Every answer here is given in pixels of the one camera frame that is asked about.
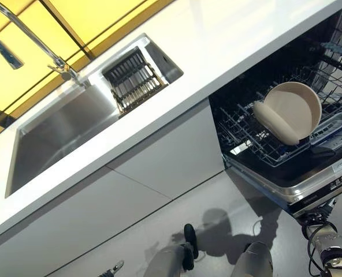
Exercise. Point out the beige ceramic plate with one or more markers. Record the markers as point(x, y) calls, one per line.
point(278, 124)
point(301, 106)

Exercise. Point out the chrome kitchen faucet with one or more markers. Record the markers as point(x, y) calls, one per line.
point(38, 40)

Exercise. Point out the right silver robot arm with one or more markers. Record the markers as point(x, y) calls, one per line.
point(338, 262)

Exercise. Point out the black robot foot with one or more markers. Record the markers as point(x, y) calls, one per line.
point(252, 259)

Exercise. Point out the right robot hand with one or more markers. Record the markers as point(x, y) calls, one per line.
point(324, 233)

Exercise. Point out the black sink dish rack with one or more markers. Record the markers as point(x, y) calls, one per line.
point(133, 80)

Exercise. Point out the stainless steel sink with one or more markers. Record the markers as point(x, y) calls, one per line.
point(58, 135)

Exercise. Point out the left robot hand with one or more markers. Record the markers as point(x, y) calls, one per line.
point(113, 269)

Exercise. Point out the narrow white cabinet door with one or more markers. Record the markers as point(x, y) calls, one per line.
point(171, 153)

